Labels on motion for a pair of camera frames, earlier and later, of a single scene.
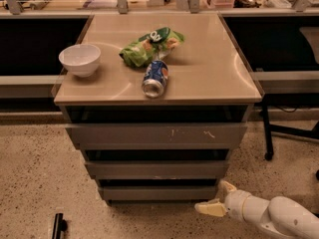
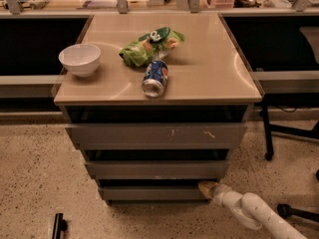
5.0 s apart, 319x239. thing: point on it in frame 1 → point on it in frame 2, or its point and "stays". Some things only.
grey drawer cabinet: x=168 y=149 stays
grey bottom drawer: x=160 y=192 stays
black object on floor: x=60 y=225 stays
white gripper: x=234 y=202 → x=220 y=194
